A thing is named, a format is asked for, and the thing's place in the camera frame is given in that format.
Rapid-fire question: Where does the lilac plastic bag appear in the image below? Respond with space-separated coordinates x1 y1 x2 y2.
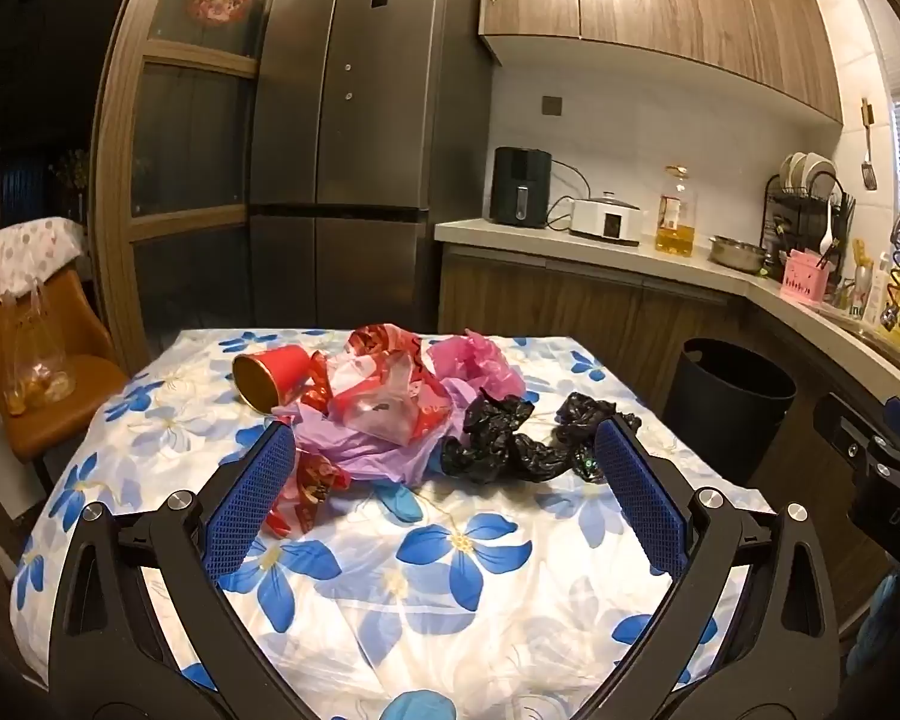
274 375 496 488

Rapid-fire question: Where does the pink utensil holder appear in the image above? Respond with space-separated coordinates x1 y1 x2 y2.
784 247 833 306

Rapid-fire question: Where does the red paper cup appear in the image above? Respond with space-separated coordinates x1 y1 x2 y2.
231 345 312 412

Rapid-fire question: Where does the steel mixing bowl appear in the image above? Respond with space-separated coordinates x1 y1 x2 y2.
709 235 770 275

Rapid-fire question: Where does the white electric cooker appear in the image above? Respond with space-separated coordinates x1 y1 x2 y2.
568 191 644 246

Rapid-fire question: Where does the pink plastic bag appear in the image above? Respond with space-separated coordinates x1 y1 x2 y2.
427 330 527 402

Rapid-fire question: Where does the clear red-printed plastic bag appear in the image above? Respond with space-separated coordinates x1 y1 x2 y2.
300 322 455 451

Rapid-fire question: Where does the metal slotted spatula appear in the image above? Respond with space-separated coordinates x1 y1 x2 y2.
861 97 878 191

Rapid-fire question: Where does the white plastic bottle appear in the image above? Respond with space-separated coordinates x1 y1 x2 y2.
862 251 892 323

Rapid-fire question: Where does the cooking oil bottle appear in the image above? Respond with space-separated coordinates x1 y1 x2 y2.
654 163 700 258

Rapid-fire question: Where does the blue floral tablecloth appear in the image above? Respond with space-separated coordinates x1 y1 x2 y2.
11 326 777 720

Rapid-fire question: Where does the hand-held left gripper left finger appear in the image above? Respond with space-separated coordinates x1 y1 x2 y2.
49 420 308 720

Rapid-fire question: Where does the dark blue cloth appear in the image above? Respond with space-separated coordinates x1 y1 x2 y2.
851 574 900 680

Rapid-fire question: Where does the grey steel refrigerator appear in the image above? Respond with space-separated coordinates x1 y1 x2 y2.
247 0 496 338

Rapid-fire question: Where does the black trash bin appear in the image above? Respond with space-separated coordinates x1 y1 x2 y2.
661 337 797 488

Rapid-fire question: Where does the wooden wall cabinet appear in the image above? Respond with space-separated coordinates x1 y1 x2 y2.
478 0 847 125

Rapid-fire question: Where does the black air fryer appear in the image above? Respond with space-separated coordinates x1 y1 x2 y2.
491 146 554 228

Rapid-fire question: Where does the white dotted cloth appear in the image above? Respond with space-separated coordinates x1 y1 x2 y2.
0 217 87 297

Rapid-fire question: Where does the black plastic bag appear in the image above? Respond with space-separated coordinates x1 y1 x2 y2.
441 392 642 485

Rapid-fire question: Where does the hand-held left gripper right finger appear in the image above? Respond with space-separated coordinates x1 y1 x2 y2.
577 418 842 720

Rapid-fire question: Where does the clear bag of oranges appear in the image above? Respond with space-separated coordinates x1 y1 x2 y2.
0 277 76 417

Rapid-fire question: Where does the wooden glass sliding door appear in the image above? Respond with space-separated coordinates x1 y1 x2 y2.
90 0 323 376

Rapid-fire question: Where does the brown leather chair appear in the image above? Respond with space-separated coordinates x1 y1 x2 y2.
0 259 132 466

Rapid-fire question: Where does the black wire dish rack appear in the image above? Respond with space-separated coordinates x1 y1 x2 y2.
763 152 856 278

